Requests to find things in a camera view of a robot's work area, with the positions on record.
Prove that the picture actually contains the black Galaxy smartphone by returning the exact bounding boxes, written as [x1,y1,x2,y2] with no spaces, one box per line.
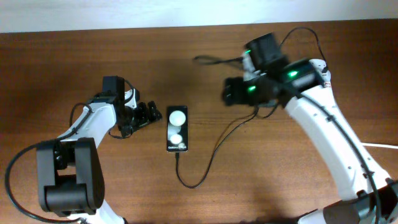
[166,105,188,152]

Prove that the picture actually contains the black charger cable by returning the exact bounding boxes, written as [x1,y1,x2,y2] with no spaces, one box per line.
[175,26,329,189]

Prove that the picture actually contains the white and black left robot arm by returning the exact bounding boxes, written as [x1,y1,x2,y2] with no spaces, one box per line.
[36,76,162,223]

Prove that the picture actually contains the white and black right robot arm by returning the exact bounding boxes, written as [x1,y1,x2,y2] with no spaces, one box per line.
[223,33,397,224]

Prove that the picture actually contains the white USB charger plug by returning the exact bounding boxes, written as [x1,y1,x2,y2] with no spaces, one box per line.
[309,59,330,75]

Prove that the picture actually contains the white power strip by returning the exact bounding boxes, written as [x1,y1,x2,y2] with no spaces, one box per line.
[307,59,331,89]

